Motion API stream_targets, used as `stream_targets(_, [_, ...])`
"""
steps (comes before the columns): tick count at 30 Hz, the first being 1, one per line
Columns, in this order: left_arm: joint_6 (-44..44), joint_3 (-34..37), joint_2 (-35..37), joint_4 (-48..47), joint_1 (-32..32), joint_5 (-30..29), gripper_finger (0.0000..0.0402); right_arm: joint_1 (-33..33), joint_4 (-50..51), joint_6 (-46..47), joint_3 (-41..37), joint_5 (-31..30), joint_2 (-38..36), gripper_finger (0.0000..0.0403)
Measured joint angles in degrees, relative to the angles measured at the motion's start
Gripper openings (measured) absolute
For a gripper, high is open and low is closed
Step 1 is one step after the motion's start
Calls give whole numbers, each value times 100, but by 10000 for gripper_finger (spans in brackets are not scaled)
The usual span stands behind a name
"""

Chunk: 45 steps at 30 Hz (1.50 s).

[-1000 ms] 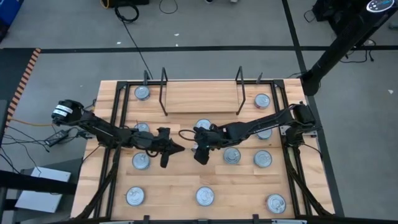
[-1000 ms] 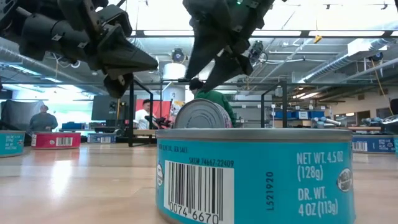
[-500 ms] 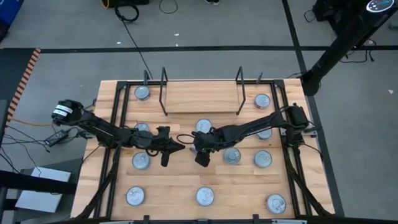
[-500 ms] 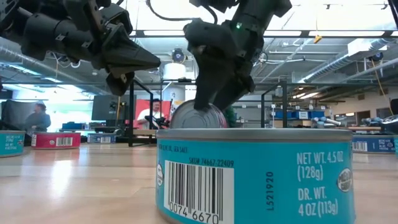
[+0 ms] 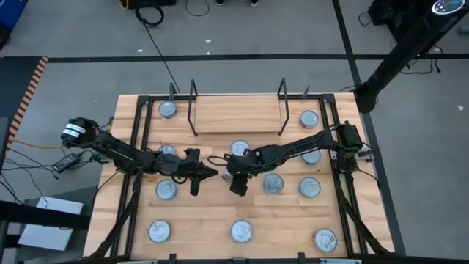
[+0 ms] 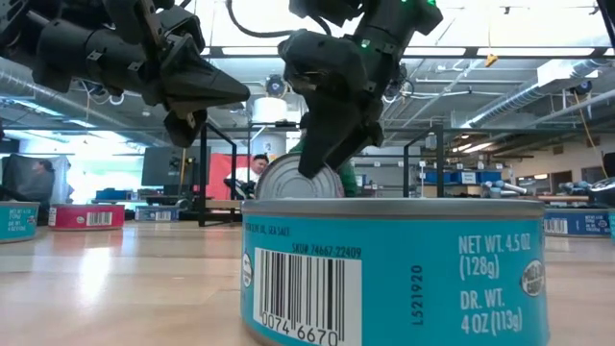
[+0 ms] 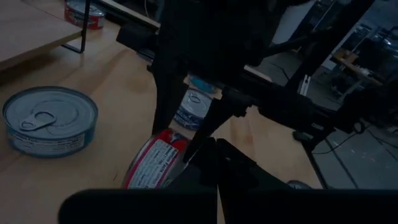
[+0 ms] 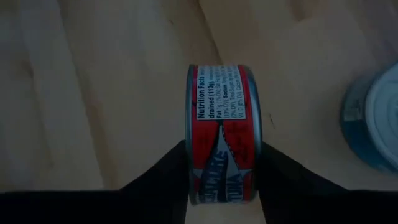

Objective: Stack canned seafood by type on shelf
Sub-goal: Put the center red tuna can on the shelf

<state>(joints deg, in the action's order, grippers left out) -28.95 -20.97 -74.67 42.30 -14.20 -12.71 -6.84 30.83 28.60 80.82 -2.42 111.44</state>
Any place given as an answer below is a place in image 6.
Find black camera cable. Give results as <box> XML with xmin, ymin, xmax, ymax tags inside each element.
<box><xmin>224</xmin><ymin>0</ymin><xmax>297</xmax><ymax>39</ymax></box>

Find white cylindrical lamp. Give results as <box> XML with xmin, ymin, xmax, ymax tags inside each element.
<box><xmin>252</xmin><ymin>95</ymin><xmax>288</xmax><ymax>124</ymax></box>

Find grey cloth cover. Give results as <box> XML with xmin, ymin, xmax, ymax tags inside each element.
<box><xmin>0</xmin><ymin>153</ymin><xmax>73</xmax><ymax>206</ymax></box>

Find blue storage bins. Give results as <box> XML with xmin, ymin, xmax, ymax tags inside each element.
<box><xmin>425</xmin><ymin>170</ymin><xmax>504</xmax><ymax>186</ymax></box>

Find hanging yellow cable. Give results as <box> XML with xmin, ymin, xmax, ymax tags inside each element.
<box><xmin>572</xmin><ymin>90</ymin><xmax>611</xmax><ymax>179</ymax></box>

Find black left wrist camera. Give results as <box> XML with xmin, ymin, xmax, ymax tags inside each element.
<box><xmin>138</xmin><ymin>0</ymin><xmax>207</xmax><ymax>54</ymax></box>

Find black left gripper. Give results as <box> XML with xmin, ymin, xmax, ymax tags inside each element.
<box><xmin>98</xmin><ymin>28</ymin><xmax>251</xmax><ymax>149</ymax></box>

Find black monitor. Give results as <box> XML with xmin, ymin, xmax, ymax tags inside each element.
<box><xmin>141</xmin><ymin>145</ymin><xmax>212</xmax><ymax>187</ymax></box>

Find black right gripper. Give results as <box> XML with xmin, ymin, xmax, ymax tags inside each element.
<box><xmin>278</xmin><ymin>29</ymin><xmax>385</xmax><ymax>180</ymax></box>

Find red seafood can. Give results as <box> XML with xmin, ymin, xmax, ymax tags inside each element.
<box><xmin>47</xmin><ymin>203</ymin><xmax>127</xmax><ymax>232</ymax></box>
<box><xmin>254</xmin><ymin>152</ymin><xmax>346</xmax><ymax>201</ymax></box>

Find red panel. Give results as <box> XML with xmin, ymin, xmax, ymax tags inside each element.
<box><xmin>206</xmin><ymin>153</ymin><xmax>254</xmax><ymax>201</ymax></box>

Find blue box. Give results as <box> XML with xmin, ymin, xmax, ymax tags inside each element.
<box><xmin>94</xmin><ymin>188</ymin><xmax>134</xmax><ymax>202</ymax></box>

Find black rounded equipment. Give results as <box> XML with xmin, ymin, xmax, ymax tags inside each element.
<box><xmin>588</xmin><ymin>152</ymin><xmax>615</xmax><ymax>209</ymax></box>

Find blue seafood can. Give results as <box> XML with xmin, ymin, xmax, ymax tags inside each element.
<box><xmin>542</xmin><ymin>207</ymin><xmax>612</xmax><ymax>238</ymax></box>
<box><xmin>134</xmin><ymin>205</ymin><xmax>180</xmax><ymax>223</ymax></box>

